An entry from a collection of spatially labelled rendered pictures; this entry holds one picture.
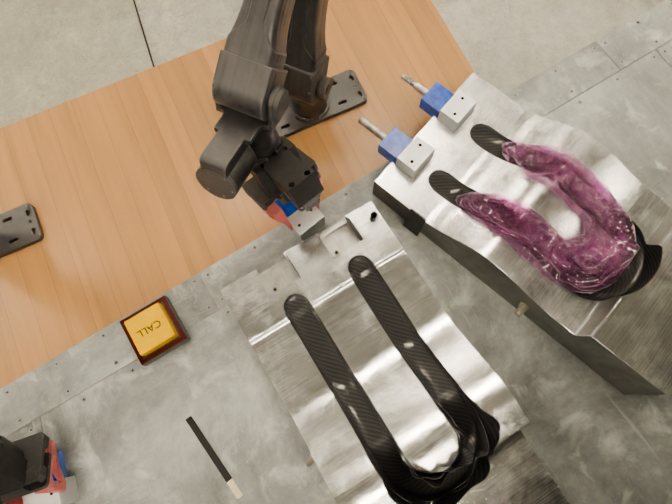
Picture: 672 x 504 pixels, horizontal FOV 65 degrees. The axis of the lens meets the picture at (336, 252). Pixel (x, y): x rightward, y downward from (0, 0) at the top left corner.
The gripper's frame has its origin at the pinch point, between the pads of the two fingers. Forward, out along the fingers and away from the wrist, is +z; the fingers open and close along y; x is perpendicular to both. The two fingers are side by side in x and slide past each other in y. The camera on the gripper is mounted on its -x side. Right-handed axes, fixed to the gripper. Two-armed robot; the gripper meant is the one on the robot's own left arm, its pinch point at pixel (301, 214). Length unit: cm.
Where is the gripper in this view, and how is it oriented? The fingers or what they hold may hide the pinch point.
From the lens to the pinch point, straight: 84.6
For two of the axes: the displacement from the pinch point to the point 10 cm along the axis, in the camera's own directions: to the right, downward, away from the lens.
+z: 3.3, 5.9, 7.4
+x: -5.5, -5.1, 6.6
